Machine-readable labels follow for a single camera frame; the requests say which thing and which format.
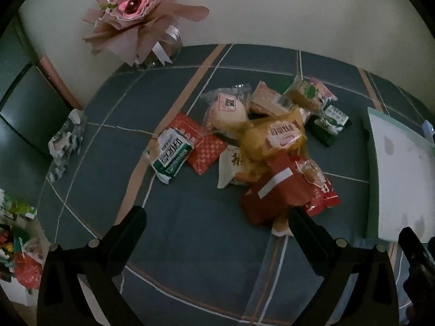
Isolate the white tray with green rim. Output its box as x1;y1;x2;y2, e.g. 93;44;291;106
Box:
365;107;435;242

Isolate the small blue and white device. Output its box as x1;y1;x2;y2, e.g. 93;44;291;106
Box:
422;120;435;143

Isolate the red patterned snack packet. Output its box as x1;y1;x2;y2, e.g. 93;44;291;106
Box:
169;113;228;176

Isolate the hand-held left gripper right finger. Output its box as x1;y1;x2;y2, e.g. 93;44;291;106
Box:
288;207;400;326

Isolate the pink paper flower bouquet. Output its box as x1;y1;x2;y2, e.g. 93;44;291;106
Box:
82;0;209;67

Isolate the white bread packet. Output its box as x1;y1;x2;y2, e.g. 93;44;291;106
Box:
217;144;269;189

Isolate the peach snack packet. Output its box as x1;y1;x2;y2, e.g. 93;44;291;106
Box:
249;81;289;116

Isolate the large red snack packet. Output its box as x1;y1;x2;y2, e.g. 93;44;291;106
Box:
242;153;320;226

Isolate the white box of colourful packets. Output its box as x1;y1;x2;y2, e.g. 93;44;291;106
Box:
0;188;46;308

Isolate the green and white snack packet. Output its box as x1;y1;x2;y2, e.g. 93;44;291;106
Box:
145;126;196;184

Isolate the dark green snack packet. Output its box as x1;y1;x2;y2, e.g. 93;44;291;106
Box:
305;105;352;148

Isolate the camouflage print packet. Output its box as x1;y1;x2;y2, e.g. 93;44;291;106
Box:
48;109;87;182

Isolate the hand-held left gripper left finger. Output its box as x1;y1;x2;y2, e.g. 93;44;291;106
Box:
37;205;147;326

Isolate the clear steamed bun packet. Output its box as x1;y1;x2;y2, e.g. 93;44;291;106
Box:
200;83;253;140

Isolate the green and yellow snack packet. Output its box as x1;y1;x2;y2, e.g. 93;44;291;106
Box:
279;76;328;123

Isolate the small red snack packet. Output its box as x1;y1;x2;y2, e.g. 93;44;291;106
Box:
296;158;341;217

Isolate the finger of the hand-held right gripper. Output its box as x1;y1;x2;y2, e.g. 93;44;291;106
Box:
397;226;435;279

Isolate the pink snack packet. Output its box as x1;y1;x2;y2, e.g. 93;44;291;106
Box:
309;77;338;102

